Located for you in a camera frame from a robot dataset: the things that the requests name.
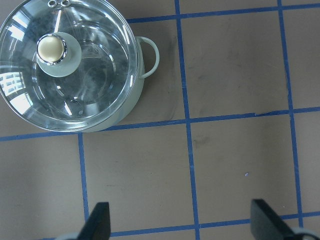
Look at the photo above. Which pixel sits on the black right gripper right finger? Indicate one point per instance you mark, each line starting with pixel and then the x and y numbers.
pixel 265 224

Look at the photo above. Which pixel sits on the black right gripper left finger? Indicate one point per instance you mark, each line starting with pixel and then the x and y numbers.
pixel 98 225

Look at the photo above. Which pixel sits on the glass pot lid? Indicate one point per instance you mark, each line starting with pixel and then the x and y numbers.
pixel 67 75

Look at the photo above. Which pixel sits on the pale green cooking pot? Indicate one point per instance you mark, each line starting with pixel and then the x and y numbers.
pixel 136 82

